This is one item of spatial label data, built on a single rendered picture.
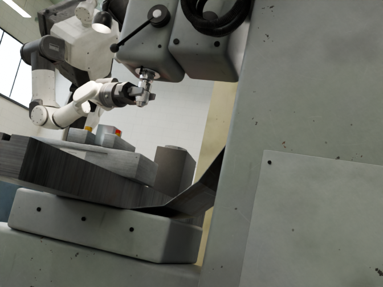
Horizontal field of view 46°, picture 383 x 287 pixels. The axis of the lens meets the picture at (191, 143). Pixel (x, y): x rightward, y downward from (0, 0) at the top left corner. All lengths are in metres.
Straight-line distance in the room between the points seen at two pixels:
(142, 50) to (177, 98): 10.19
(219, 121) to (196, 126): 7.97
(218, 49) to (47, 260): 0.78
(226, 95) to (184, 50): 1.94
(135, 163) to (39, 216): 0.35
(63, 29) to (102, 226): 0.97
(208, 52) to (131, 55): 0.26
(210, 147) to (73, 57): 1.54
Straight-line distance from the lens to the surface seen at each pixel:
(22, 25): 12.59
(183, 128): 11.30
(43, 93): 1.84
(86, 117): 2.20
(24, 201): 1.42
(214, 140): 3.22
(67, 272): 1.33
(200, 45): 1.37
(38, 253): 1.38
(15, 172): 0.87
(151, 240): 1.21
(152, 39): 1.46
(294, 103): 1.13
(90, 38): 1.95
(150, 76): 1.51
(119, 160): 1.22
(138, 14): 1.52
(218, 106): 3.29
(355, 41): 1.19
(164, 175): 1.67
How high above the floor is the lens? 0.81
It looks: 11 degrees up
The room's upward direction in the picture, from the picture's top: 12 degrees clockwise
